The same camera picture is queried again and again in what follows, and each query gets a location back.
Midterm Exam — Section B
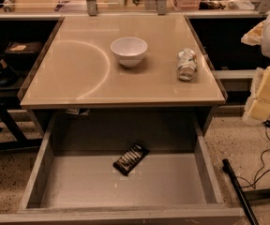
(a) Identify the dark box on shelf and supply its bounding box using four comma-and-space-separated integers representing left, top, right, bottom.
5, 41, 43, 57

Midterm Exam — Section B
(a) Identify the white ceramic bowl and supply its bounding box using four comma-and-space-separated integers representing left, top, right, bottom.
111, 37, 148, 68

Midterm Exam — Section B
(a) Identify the grey open top drawer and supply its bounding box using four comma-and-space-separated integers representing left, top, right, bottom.
0, 111, 243, 225

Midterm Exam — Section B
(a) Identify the beige counter cabinet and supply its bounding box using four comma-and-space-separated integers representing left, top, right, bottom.
17, 13, 229, 136

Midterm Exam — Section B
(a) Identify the black metal stand left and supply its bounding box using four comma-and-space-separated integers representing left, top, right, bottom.
0, 85, 42, 151

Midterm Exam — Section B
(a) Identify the crushed silver can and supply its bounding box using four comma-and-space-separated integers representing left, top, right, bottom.
176, 48, 198, 81

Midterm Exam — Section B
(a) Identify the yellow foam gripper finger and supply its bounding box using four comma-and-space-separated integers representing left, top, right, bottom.
242, 66, 270, 125
241, 22, 264, 46

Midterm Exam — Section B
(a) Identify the black floor pole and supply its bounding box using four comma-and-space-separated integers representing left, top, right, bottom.
222, 158, 260, 225

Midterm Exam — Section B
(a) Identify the black tool on shelf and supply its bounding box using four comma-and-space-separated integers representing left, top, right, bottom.
0, 53, 19, 86

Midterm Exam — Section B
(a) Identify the black rxbar chocolate wrapper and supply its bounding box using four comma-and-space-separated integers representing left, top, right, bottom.
113, 143, 149, 176

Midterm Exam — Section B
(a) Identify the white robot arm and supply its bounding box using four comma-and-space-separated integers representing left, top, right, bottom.
241, 13, 270, 125

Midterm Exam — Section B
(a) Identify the black floor cable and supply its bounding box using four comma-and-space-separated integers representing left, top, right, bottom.
236, 127, 270, 189

